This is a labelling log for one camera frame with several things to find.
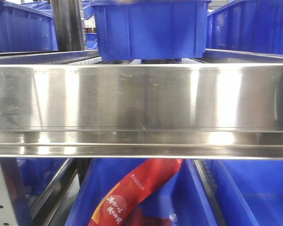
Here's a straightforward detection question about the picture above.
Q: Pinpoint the blue plastic bin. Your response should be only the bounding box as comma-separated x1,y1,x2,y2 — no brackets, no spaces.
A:
17,158,66,195
65,158,217,226
206,0,283,55
202,160,283,226
0,0,58,53
90,0,210,61

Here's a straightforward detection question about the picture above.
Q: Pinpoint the blue plastic bin lower left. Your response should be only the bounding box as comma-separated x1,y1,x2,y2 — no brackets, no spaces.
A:
17,158,66,195

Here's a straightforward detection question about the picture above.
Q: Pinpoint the white perforated shelf post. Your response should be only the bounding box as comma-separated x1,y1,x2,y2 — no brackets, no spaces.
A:
0,157,33,226

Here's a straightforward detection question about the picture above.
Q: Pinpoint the stainless steel shelf beam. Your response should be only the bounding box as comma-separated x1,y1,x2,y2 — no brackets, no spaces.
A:
0,63,283,160

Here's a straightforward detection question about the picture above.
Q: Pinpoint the red printed snack package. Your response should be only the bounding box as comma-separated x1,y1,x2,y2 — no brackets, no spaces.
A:
88,158,183,226

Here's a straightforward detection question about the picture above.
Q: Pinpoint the blue plastic bin upper centre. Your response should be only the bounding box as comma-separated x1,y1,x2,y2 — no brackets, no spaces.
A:
90,0,210,61

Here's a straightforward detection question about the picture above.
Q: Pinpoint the blue plastic bin upper left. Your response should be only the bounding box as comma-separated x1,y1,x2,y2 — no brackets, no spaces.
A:
0,0,58,53

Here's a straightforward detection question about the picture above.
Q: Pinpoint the blue plastic bin lower centre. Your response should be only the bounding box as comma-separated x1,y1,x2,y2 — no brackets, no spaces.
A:
65,158,217,226

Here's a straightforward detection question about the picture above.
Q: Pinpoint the blue plastic bin lower right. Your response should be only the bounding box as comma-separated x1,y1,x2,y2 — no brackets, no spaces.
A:
202,160,283,226

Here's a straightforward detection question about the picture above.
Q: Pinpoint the dark metal shelf upright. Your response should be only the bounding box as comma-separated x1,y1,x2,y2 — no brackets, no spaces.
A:
50,0,87,52

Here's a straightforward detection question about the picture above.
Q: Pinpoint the blue plastic bin upper right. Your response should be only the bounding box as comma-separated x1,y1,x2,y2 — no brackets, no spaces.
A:
206,0,283,55

